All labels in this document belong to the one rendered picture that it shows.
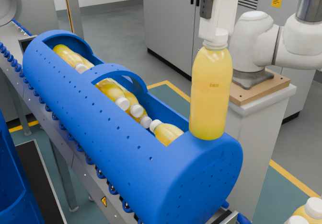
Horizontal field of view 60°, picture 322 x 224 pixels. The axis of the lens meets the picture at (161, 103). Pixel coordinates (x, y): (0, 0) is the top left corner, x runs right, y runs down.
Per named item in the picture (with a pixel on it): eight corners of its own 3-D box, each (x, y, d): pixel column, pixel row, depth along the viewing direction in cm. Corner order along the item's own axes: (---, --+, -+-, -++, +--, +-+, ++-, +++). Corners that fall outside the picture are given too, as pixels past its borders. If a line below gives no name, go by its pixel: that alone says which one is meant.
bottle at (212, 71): (188, 119, 59) (192, 33, 49) (221, 120, 59) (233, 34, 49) (189, 141, 53) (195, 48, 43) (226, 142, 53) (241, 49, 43)
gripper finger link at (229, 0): (221, -12, 44) (224, -13, 44) (216, 31, 48) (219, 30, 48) (236, -9, 42) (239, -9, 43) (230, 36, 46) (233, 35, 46)
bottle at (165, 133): (215, 148, 68) (167, 113, 81) (195, 161, 65) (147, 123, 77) (212, 168, 72) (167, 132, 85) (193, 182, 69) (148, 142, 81)
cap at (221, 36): (202, 38, 48) (203, 28, 47) (224, 38, 48) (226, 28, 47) (204, 46, 45) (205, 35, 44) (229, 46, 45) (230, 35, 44)
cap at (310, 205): (301, 207, 61) (304, 202, 60) (312, 199, 63) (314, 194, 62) (318, 220, 58) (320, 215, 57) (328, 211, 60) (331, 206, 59)
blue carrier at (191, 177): (90, 83, 135) (85, 24, 120) (233, 204, 78) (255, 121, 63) (29, 100, 120) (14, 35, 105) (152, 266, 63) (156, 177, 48)
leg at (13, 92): (30, 131, 252) (9, 68, 217) (32, 134, 249) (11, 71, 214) (23, 133, 249) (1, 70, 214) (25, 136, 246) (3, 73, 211)
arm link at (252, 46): (231, 54, 129) (236, 5, 117) (273, 59, 123) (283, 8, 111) (224, 69, 117) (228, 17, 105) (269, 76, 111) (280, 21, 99)
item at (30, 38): (43, 61, 159) (37, 34, 151) (46, 63, 157) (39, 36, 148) (25, 65, 154) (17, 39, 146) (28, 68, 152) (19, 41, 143)
